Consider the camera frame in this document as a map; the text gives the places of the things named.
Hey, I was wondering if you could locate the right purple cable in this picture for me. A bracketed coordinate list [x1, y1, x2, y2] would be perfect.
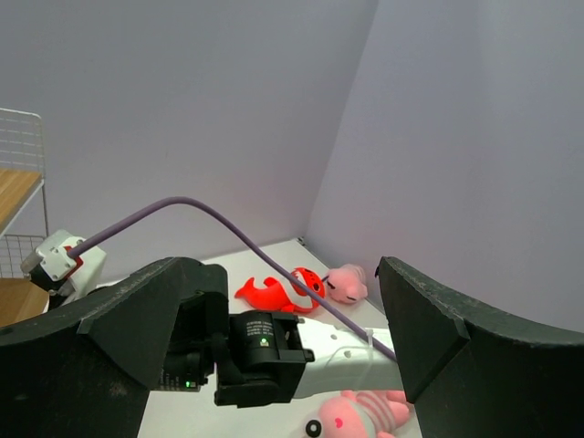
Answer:
[68, 195, 397, 361]

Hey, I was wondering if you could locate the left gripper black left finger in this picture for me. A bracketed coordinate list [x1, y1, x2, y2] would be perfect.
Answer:
[1, 257, 185, 437]

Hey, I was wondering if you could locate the pink frog plush striped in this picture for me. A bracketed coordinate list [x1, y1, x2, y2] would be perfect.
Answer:
[301, 391, 412, 438]

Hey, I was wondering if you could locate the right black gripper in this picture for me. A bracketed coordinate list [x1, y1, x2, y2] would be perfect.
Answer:
[157, 261, 315, 408]

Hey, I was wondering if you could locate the pink plush far right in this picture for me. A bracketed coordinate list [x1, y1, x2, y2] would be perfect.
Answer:
[323, 264, 369, 305]

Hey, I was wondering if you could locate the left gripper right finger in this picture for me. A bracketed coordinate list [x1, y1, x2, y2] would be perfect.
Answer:
[378, 256, 583, 437]

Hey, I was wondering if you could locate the white wire wooden shelf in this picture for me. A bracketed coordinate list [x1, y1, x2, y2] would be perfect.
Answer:
[1, 109, 48, 327]

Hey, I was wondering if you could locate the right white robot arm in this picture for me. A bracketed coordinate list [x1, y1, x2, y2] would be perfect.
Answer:
[155, 265, 402, 408]

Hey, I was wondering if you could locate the red shark plush right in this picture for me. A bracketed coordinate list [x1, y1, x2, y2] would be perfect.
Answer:
[235, 267, 326, 314]

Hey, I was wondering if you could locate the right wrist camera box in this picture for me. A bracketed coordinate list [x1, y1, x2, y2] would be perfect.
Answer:
[20, 230, 107, 310]

